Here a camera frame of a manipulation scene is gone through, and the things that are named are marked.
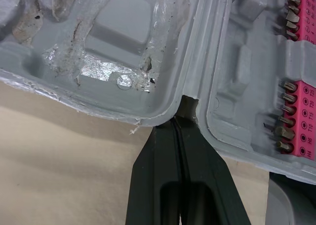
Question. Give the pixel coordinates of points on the grey plastic tool case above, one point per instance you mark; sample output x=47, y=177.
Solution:
x=118, y=30

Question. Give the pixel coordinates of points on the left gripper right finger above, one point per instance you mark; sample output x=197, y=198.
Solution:
x=209, y=180

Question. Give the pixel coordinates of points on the pink screwdriver bit holder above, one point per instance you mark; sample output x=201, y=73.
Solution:
x=302, y=116
x=304, y=12

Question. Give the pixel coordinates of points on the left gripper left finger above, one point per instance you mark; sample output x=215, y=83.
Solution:
x=155, y=175

